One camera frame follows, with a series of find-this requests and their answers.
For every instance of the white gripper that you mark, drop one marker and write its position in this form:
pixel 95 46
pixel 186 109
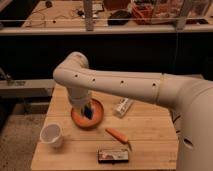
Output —
pixel 80 103

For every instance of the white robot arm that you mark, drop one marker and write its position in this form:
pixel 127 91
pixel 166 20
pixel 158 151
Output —
pixel 191 97

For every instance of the white ceramic cup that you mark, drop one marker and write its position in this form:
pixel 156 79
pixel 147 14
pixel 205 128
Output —
pixel 51 135

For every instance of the orange wooden bowl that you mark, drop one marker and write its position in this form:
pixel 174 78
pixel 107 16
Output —
pixel 81 121

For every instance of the white plastic packet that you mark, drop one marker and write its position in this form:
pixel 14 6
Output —
pixel 122 107

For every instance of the orange carrot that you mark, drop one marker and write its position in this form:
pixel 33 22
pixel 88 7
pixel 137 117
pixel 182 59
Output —
pixel 119 136

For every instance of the black rectangular box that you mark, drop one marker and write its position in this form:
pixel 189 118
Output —
pixel 113 156

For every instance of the black object on shelf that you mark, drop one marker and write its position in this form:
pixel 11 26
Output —
pixel 120 17

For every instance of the orange crate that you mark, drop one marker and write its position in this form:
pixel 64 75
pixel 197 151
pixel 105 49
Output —
pixel 142 15

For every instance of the grey vertical post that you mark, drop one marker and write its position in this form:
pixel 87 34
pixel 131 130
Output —
pixel 87 4

